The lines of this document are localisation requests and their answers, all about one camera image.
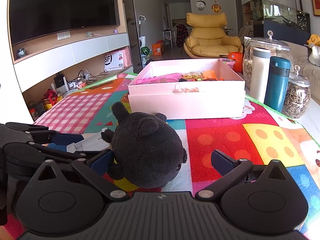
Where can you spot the pink plastic basket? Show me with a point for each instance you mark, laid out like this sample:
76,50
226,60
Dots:
174,77

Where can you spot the yellow duck plush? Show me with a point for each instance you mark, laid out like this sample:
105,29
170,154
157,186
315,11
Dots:
314,40

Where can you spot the panda wall clock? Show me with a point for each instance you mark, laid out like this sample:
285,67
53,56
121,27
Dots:
200,5

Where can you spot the orange toy bucket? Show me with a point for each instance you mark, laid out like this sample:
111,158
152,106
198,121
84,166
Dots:
237,58

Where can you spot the orange cardboard box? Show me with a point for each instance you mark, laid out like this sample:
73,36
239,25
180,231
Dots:
157,49

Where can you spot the white tv cabinet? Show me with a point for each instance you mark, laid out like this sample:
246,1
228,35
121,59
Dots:
36,68

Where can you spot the glass fish tank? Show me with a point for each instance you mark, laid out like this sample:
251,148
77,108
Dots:
264,10

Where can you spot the black television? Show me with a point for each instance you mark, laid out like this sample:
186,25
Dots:
30,19

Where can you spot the small glass seed jar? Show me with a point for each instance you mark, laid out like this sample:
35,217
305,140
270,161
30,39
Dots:
298,95

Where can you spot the pink toy bucket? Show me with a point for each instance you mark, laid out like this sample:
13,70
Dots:
229,62

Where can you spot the orange plastic toy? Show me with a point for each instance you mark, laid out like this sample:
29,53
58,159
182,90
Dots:
210,75

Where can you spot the white thermos bottle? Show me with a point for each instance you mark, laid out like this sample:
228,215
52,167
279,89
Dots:
260,69

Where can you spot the pink cardboard box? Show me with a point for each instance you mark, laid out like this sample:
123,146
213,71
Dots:
222,98

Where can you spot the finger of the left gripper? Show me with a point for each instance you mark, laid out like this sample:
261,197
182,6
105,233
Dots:
27,153
39,134

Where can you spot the teal thermos bottle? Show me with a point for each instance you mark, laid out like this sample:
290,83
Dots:
278,78

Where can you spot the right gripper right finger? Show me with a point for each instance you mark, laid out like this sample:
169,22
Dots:
231,171

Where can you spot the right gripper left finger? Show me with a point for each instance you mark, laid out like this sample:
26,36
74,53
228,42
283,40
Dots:
92,170

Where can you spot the white SF parcel box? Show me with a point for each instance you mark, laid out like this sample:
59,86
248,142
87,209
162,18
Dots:
114,61

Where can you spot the yellow lounge chair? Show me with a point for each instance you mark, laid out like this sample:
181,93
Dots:
208,37

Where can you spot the yellow round wall ornament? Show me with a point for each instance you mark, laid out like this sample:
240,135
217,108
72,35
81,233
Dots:
216,8

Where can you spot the black plush toy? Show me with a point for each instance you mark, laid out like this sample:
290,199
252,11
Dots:
146,150

